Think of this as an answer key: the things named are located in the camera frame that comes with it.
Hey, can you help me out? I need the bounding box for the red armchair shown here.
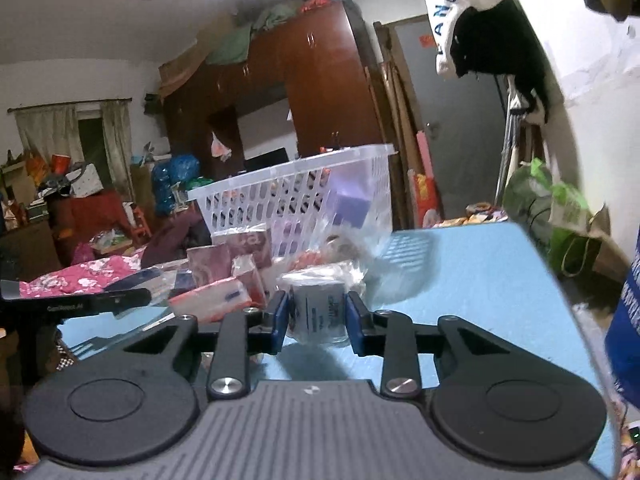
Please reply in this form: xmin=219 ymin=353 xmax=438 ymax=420
xmin=52 ymin=192 xmax=151 ymax=256

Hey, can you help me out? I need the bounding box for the pink floral blanket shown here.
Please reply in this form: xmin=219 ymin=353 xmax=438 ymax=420
xmin=20 ymin=254 xmax=143 ymax=298

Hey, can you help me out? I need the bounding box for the dark window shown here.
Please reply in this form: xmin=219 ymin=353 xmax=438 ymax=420
xmin=77 ymin=115 xmax=108 ymax=171

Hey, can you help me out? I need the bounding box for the white plastic basket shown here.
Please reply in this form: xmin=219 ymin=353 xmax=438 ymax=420
xmin=187 ymin=144 xmax=397 ymax=256

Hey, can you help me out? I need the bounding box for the brown wooden wardrobe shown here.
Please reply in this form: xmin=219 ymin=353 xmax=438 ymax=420
xmin=159 ymin=0 xmax=396 ymax=186

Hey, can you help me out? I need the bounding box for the maroon tissue packet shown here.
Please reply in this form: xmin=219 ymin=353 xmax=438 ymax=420
xmin=187 ymin=244 xmax=234 ymax=287
xmin=225 ymin=229 xmax=274 ymax=272

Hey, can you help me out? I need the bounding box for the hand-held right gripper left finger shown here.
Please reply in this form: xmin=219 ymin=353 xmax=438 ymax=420
xmin=122 ymin=290 xmax=292 ymax=401

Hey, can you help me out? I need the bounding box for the pink pole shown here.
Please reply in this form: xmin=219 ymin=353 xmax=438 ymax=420
xmin=416 ymin=130 xmax=436 ymax=176

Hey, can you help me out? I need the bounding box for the red and white tissue packet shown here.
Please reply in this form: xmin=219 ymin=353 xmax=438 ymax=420
xmin=167 ymin=277 xmax=254 ymax=324

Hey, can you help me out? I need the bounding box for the clear plastic bag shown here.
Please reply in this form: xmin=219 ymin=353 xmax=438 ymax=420
xmin=275 ymin=232 xmax=386 ymax=296

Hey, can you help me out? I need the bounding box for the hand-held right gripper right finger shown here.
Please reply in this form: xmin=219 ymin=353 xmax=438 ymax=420
xmin=347 ymin=291 xmax=506 ymax=400

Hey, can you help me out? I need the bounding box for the red bag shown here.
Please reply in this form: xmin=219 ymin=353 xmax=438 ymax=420
xmin=407 ymin=170 xmax=443 ymax=228

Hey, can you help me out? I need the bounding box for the white labelled cylindrical container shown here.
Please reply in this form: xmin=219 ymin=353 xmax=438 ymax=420
xmin=289 ymin=282 xmax=351 ymax=350

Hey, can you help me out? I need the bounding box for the green cloth bundle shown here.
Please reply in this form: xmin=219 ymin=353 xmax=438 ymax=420
xmin=205 ymin=2 xmax=311 ymax=66

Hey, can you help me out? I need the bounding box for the blue plastic bag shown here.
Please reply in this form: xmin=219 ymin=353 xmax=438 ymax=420
xmin=150 ymin=154 xmax=201 ymax=216

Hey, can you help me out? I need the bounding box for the yellow printed blanket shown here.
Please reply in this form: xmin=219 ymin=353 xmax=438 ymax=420
xmin=435 ymin=201 xmax=511 ymax=228

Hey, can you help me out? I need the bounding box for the grey door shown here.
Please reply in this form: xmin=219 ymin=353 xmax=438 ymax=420
xmin=390 ymin=15 xmax=506 ymax=231

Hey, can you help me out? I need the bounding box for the black television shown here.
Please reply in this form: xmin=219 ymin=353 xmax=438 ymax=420
xmin=244 ymin=147 xmax=290 ymax=173

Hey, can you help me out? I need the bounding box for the green plastic bag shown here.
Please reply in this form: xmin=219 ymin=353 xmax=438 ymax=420
xmin=502 ymin=157 xmax=593 ymax=271

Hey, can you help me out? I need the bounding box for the black hanging garment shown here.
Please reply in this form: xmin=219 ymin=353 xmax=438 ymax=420
xmin=449 ymin=0 xmax=551 ymax=126

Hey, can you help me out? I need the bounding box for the dark purple cloth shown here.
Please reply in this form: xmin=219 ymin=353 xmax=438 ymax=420
xmin=141 ymin=207 xmax=213 ymax=268

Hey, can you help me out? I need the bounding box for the brown paper bag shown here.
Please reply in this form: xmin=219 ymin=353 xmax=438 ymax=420
xmin=550 ymin=204 xmax=628 ymax=281

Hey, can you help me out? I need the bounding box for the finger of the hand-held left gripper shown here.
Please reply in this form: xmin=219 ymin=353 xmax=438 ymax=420
xmin=0 ymin=280 xmax=152 ymax=318

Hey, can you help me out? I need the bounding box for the blue printed clothing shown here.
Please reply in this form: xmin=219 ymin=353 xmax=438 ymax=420
xmin=604 ymin=225 xmax=640 ymax=396

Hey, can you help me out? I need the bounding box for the pink hanging plastic bag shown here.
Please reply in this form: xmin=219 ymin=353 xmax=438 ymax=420
xmin=210 ymin=131 xmax=232 ymax=162

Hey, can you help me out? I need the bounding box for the pale curtain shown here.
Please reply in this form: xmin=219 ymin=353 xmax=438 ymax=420
xmin=14 ymin=107 xmax=83 ymax=166
xmin=100 ymin=100 xmax=135 ymax=201

